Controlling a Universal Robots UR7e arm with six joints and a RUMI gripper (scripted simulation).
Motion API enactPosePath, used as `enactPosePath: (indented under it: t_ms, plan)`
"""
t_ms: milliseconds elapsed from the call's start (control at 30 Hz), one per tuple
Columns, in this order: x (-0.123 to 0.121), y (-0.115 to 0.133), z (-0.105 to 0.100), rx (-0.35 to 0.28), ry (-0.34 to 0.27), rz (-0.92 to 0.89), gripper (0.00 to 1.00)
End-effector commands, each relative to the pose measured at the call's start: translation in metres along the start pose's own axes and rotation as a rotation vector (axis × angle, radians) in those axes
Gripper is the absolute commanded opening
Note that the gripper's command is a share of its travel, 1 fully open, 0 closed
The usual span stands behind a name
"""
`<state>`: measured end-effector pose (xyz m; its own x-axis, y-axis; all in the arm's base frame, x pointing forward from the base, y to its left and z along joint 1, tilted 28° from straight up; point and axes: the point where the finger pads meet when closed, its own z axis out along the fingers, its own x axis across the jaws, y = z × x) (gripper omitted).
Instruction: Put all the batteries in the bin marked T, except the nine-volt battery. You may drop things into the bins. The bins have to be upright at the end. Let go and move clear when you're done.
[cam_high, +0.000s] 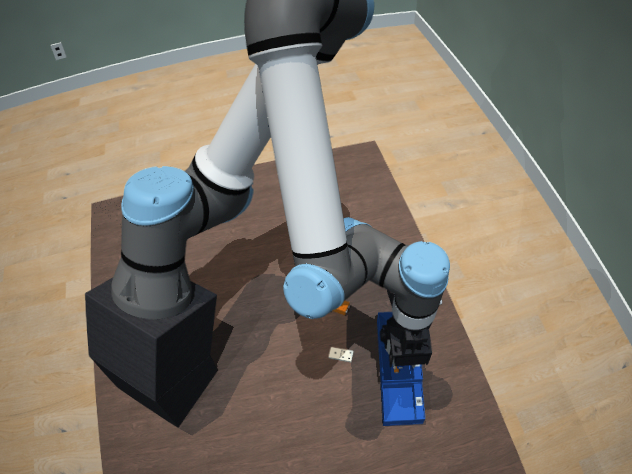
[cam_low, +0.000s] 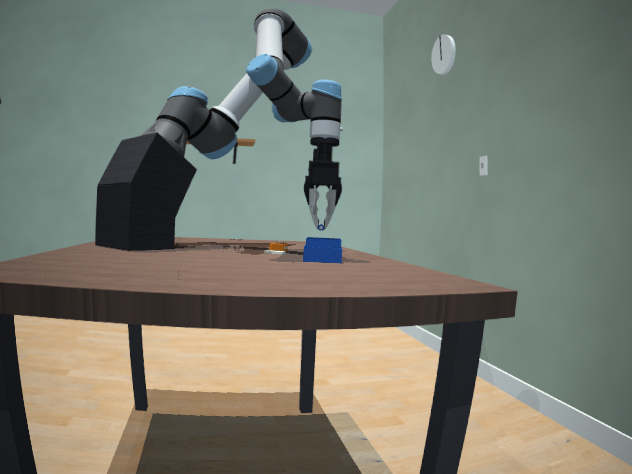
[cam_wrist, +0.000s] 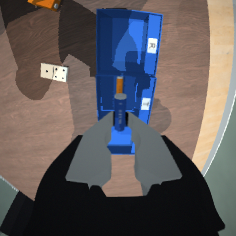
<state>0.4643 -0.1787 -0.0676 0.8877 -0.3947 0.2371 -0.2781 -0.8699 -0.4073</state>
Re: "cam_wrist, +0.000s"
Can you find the blue aa battery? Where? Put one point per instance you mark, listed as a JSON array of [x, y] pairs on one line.
[[120, 111]]

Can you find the white domino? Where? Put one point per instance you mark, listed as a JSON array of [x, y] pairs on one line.
[[54, 72]]

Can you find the blue rack of three bins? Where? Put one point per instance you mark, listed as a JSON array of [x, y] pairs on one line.
[[122, 44]]

